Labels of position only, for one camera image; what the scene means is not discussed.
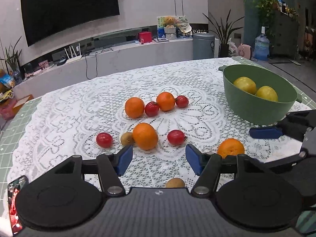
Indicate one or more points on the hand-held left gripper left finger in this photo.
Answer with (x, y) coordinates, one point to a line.
(124, 159)

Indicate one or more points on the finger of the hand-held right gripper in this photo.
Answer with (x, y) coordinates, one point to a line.
(286, 163)
(265, 132)

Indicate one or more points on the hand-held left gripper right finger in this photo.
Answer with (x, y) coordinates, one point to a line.
(193, 158)

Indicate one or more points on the green plastic bowl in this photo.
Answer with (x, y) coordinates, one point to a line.
(251, 108)

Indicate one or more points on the red tomato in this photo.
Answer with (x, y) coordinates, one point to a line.
(104, 140)
(175, 137)
(182, 101)
(151, 109)

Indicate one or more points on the orange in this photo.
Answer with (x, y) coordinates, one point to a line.
(145, 136)
(165, 101)
(134, 108)
(230, 147)

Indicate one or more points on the brown kiwi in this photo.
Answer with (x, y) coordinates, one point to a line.
(175, 183)
(126, 138)

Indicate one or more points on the yellow citrus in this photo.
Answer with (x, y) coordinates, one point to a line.
(245, 85)
(267, 93)

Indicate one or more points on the person's striped teal clothing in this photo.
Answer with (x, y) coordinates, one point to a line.
(308, 222)

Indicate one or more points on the white lace tablecloth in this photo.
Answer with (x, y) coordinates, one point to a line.
(74, 118)

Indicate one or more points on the blue water jug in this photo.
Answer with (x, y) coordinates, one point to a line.
(261, 45)

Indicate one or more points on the white plastic bag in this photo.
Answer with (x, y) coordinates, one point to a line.
(232, 49)

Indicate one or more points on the white marble media console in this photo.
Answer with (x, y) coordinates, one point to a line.
(123, 59)

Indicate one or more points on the dark cabinet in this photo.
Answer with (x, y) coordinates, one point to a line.
(286, 34)

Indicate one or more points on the grey trash bin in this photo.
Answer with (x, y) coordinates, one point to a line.
(203, 47)

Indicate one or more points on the long-leaved potted plant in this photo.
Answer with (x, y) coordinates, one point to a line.
(223, 33)

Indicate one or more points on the white router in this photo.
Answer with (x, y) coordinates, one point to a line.
(73, 58)

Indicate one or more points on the orange flat box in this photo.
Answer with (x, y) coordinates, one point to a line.
(23, 102)

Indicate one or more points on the black smartphone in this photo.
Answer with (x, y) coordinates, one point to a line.
(15, 202)

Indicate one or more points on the red box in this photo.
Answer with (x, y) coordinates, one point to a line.
(145, 37)

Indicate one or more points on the leafy trailing plant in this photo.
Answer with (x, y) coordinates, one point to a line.
(266, 7)

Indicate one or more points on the pink storage box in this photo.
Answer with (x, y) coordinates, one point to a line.
(7, 109)

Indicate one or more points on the white sun hat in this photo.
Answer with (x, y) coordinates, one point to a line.
(185, 29)

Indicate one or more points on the floral picture card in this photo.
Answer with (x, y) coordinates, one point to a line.
(181, 21)

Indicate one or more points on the brown teddy bear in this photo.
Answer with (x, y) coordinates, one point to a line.
(169, 21)

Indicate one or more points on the blue snack bag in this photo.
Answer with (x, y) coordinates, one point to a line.
(7, 81)

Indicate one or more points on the plant in glass vase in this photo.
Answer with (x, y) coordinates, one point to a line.
(12, 59)

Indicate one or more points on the black flat television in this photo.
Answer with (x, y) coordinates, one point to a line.
(69, 9)

